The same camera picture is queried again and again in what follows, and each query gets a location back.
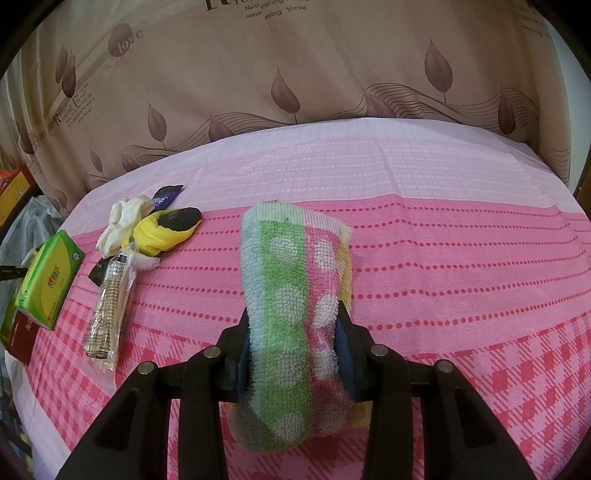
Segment wooden furniture edge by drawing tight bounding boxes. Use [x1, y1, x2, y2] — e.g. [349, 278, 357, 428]
[566, 152, 591, 204]

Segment grey plastic cover sheet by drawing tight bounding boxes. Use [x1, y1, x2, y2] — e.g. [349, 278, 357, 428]
[0, 196, 70, 278]

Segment red-brown cardboard box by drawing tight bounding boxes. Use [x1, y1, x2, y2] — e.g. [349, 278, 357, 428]
[0, 168, 38, 227]

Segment green tissue pack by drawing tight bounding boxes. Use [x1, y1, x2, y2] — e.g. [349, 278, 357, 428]
[14, 230, 86, 330]

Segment pack of bobby pins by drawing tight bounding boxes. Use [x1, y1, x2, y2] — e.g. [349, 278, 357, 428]
[82, 251, 139, 372]

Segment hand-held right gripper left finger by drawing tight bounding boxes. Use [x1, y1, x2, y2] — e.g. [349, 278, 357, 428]
[65, 307, 252, 480]

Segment white cotton gloves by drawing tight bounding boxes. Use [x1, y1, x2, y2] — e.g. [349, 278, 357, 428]
[96, 196, 155, 259]

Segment gold and red tin box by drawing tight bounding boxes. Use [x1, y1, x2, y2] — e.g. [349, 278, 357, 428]
[0, 302, 38, 366]

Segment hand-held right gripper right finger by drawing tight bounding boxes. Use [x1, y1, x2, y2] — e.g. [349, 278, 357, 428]
[335, 300, 539, 480]

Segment polka dot striped towel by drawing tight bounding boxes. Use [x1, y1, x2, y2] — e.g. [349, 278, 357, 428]
[225, 202, 370, 455]

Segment beige leaf print curtain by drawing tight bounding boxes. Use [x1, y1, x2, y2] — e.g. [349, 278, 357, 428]
[0, 0, 573, 217]

